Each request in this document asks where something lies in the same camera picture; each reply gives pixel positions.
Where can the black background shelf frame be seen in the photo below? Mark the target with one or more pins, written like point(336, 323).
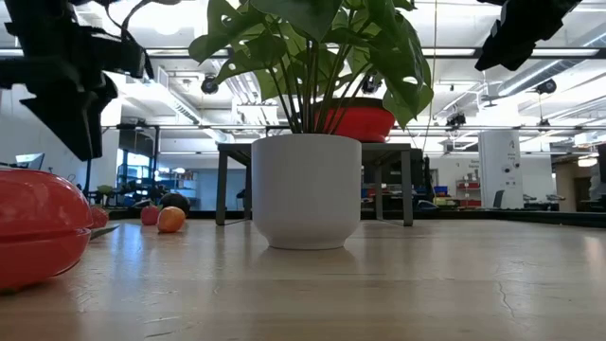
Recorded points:
point(89, 170)

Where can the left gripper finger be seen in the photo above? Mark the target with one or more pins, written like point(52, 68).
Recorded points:
point(80, 123)

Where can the dark purple plum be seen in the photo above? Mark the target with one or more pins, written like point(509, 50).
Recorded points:
point(175, 200)

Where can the small red round fruit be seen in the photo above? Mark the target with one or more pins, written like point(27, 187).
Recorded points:
point(150, 216)

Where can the red tomato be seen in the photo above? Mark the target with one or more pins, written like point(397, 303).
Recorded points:
point(38, 227)

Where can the red collapsible colander grey rim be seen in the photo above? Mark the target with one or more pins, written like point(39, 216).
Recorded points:
point(364, 124)

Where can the red strawberry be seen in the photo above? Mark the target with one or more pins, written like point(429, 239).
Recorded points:
point(100, 217)

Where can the white pillar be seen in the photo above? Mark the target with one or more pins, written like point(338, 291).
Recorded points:
point(499, 166)

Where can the grey perforated metal rack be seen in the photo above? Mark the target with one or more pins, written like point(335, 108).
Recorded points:
point(221, 189)

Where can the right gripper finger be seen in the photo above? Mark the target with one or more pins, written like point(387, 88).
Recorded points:
point(506, 49)

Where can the black aluminium table frame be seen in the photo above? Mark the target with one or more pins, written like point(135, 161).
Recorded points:
point(521, 217)

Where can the black ceiling camera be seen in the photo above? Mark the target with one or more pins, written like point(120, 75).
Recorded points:
point(456, 119)
point(209, 85)
point(547, 86)
point(370, 85)

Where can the small yellow orange peach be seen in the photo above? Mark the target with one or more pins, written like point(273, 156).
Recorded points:
point(171, 220)

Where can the small background monitor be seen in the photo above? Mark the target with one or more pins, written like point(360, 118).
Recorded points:
point(30, 161)

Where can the monstera plant in white pot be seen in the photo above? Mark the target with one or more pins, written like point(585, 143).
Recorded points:
point(307, 189)

